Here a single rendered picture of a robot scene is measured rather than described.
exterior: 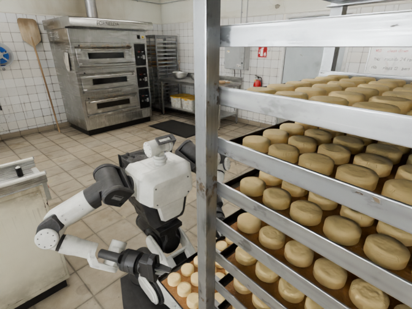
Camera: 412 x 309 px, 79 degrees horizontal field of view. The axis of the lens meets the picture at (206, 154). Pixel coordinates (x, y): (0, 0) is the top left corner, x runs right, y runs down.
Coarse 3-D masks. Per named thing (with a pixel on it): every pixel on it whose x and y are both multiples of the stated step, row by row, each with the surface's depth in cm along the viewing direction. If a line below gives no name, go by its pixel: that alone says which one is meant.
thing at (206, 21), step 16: (208, 0) 35; (208, 16) 36; (208, 32) 36; (208, 48) 37; (208, 64) 38; (208, 80) 39; (208, 96) 40; (208, 112) 41; (208, 128) 42; (208, 144) 44; (208, 160) 45; (208, 176) 46; (208, 192) 48; (208, 208) 49; (208, 224) 51; (208, 240) 52; (208, 256) 54; (208, 272) 56; (208, 288) 58; (208, 304) 60
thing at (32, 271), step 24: (24, 192) 140; (0, 216) 135; (24, 216) 143; (0, 240) 138; (24, 240) 147; (0, 264) 141; (24, 264) 150; (48, 264) 161; (0, 288) 145; (24, 288) 154; (48, 288) 166
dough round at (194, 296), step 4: (192, 292) 87; (196, 292) 87; (188, 296) 85; (192, 296) 85; (196, 296) 85; (188, 300) 84; (192, 300) 84; (196, 300) 84; (188, 304) 83; (192, 304) 82; (196, 304) 82; (192, 308) 83; (196, 308) 83
